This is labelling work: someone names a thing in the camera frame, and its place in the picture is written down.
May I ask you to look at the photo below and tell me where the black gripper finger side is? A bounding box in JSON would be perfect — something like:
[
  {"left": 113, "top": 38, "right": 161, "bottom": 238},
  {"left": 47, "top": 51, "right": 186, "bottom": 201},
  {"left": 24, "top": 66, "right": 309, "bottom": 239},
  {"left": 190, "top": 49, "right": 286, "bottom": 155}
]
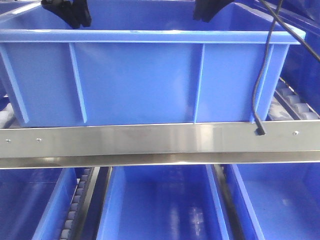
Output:
[
  {"left": 193, "top": 0, "right": 234, "bottom": 22},
  {"left": 41, "top": 0, "right": 75, "bottom": 28},
  {"left": 67, "top": 0, "right": 92, "bottom": 28}
]

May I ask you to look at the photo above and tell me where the blue plastic box centre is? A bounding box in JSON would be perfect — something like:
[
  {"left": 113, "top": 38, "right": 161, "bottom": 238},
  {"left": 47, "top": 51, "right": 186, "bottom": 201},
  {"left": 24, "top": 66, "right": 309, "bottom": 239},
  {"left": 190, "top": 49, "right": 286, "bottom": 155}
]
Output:
[{"left": 0, "top": 0, "right": 297, "bottom": 127}]

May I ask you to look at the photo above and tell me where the blue bin upper right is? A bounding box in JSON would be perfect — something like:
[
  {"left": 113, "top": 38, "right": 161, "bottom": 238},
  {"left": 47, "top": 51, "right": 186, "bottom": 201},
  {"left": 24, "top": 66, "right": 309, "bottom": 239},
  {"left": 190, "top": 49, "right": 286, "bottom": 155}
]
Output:
[{"left": 279, "top": 0, "right": 320, "bottom": 113}]

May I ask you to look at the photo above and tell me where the blue bin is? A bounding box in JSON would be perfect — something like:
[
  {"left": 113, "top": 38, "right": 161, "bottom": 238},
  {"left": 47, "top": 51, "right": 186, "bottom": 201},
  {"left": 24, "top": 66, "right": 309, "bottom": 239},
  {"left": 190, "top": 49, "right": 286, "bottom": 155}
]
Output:
[
  {"left": 279, "top": 0, "right": 320, "bottom": 113},
  {"left": 223, "top": 163, "right": 320, "bottom": 240},
  {"left": 97, "top": 164, "right": 234, "bottom": 240},
  {"left": 0, "top": 168, "right": 78, "bottom": 240}
]

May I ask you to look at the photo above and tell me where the far left roller track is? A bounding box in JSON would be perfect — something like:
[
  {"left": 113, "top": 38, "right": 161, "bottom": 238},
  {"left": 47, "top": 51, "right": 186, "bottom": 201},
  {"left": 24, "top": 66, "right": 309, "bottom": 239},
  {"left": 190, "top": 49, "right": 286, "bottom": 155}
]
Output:
[{"left": 0, "top": 95, "right": 21, "bottom": 129}]

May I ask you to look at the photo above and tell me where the roller track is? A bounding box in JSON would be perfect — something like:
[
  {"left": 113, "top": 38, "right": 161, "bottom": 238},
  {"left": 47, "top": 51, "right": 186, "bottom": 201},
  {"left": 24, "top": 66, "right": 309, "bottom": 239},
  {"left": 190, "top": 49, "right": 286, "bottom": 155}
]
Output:
[
  {"left": 59, "top": 167, "right": 100, "bottom": 240},
  {"left": 0, "top": 95, "right": 21, "bottom": 129},
  {"left": 267, "top": 77, "right": 320, "bottom": 121}
]

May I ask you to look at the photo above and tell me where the far right roller track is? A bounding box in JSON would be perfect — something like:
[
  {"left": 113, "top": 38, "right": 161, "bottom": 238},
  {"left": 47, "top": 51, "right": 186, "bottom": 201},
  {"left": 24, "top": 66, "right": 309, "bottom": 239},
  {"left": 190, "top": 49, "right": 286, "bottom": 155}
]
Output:
[{"left": 267, "top": 77, "right": 320, "bottom": 121}]

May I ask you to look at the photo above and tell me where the lower roller track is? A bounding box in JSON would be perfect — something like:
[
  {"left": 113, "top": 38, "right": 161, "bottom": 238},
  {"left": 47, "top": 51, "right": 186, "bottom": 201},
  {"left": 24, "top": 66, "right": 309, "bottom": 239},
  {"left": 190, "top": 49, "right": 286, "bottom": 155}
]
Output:
[{"left": 59, "top": 167, "right": 100, "bottom": 240}]

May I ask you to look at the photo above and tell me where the lower blue bin left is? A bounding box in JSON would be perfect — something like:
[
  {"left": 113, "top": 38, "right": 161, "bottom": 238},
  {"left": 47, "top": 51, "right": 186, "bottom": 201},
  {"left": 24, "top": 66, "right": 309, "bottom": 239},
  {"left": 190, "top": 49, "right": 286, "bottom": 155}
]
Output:
[{"left": 0, "top": 168, "right": 78, "bottom": 240}]

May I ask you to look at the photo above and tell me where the lower blue bin middle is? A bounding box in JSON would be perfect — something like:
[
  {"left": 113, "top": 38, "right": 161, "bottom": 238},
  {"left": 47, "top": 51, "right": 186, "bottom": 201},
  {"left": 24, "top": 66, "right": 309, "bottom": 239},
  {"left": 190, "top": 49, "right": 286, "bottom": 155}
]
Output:
[{"left": 97, "top": 164, "right": 234, "bottom": 240}]

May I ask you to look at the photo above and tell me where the lower blue bin right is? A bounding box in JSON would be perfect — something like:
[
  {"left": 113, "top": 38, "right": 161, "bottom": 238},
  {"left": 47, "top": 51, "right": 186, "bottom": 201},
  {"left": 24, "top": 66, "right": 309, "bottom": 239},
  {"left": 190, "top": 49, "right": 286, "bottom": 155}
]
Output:
[{"left": 223, "top": 163, "right": 320, "bottom": 240}]

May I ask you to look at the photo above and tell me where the black cable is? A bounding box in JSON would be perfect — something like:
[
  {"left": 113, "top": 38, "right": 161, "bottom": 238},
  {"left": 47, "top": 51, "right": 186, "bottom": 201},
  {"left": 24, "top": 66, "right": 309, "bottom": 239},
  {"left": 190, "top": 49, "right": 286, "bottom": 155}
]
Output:
[{"left": 252, "top": 0, "right": 320, "bottom": 136}]

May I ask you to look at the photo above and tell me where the steel rack front rail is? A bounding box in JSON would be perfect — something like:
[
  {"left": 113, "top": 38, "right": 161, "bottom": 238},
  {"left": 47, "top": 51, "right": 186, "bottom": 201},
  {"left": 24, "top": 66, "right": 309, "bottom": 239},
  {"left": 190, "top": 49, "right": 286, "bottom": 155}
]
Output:
[{"left": 0, "top": 120, "right": 320, "bottom": 169}]

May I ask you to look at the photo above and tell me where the lower steel rail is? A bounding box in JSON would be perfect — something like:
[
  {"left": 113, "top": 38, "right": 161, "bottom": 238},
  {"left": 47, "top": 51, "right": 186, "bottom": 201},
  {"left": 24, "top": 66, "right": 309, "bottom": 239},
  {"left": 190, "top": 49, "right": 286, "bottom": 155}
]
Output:
[{"left": 212, "top": 164, "right": 246, "bottom": 240}]

